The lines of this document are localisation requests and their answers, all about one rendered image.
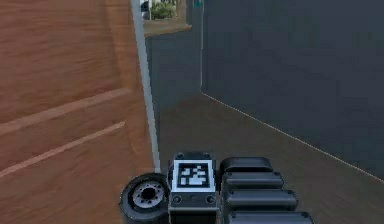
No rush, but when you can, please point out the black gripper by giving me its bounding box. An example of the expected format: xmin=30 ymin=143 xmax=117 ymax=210
xmin=119 ymin=172 xmax=172 ymax=224

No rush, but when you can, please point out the brown wooden room door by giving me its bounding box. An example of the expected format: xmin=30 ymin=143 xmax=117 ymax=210
xmin=0 ymin=0 xmax=162 ymax=224

